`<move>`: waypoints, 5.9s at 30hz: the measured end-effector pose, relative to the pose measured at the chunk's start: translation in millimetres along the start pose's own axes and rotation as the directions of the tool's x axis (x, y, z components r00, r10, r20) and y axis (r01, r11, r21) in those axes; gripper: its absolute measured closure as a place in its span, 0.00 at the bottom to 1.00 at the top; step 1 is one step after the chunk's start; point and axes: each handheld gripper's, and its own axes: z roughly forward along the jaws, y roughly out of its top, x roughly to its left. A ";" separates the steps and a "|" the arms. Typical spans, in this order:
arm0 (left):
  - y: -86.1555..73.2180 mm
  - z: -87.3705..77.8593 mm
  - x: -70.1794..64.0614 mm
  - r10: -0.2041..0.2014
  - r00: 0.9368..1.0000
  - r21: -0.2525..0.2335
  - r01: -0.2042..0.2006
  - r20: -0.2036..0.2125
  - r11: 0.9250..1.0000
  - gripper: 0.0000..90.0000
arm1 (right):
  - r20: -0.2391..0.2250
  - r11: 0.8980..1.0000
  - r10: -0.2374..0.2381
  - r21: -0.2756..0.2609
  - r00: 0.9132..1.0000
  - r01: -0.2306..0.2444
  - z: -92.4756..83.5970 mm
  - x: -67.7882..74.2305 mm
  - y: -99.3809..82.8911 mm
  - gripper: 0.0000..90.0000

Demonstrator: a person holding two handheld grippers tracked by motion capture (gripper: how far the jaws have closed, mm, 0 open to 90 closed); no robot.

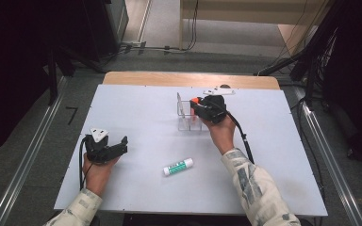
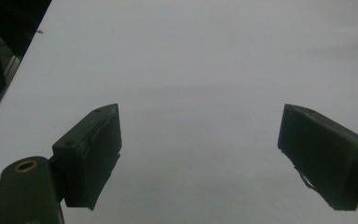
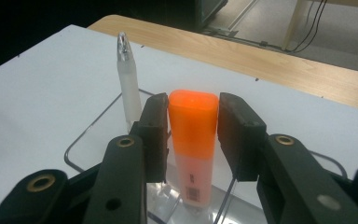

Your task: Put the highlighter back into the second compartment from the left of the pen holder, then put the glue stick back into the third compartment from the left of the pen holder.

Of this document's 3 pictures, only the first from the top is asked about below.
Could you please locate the white board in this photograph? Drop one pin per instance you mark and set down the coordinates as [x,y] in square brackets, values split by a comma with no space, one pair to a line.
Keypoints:
[157,194]

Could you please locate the person's left hand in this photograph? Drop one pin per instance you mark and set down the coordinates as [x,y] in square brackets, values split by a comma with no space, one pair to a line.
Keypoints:
[98,175]

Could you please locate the metal floor rail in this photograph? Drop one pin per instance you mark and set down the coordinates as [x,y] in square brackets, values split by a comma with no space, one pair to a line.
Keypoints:
[330,160]
[28,160]

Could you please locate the light wooden furniture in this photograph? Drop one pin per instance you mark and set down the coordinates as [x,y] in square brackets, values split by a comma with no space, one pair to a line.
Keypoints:
[242,11]

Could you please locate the wooden table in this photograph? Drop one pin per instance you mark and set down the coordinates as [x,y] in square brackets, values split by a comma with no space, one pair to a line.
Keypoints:
[169,80]

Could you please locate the person's right hand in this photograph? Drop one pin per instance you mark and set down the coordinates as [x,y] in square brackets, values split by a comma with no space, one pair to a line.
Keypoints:
[223,135]

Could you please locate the dark cabinet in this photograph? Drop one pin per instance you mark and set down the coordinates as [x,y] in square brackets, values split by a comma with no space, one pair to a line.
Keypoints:
[106,28]

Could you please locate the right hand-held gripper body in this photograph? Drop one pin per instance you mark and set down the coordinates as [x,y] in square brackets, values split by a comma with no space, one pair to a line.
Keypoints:
[215,108]

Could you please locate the clear plastic organizer box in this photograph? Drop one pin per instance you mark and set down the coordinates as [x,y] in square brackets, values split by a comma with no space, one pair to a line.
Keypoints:
[190,124]

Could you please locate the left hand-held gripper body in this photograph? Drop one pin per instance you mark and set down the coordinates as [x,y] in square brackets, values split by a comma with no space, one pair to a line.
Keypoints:
[99,150]

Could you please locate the black metal stand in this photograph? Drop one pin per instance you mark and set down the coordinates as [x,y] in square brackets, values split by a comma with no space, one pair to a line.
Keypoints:
[52,75]

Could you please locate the white and green glue stick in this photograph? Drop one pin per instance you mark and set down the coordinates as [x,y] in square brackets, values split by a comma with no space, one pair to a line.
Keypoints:
[178,166]

